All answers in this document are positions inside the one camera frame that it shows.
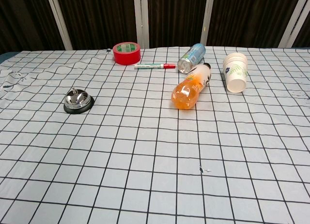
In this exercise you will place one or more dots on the silver desk bell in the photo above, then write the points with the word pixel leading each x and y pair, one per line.
pixel 77 100

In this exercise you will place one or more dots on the white vertical frame post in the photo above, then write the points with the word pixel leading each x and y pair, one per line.
pixel 207 17
pixel 141 18
pixel 294 18
pixel 59 19

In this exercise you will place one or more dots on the white floral paper cup stack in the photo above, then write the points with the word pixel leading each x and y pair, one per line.
pixel 235 72

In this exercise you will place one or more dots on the white marker pen red cap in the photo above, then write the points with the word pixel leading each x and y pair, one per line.
pixel 152 66

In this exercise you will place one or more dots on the white black grid tablecloth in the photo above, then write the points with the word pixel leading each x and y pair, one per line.
pixel 145 149

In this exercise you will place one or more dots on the dark brown curtain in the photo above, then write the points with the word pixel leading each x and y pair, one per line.
pixel 101 18

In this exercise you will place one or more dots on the orange drink plastic bottle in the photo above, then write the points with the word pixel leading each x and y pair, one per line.
pixel 190 89

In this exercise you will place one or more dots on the red tape roll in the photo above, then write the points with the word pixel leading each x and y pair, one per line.
pixel 126 56

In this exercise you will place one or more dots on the light blue drink can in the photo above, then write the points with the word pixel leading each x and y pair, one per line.
pixel 192 57

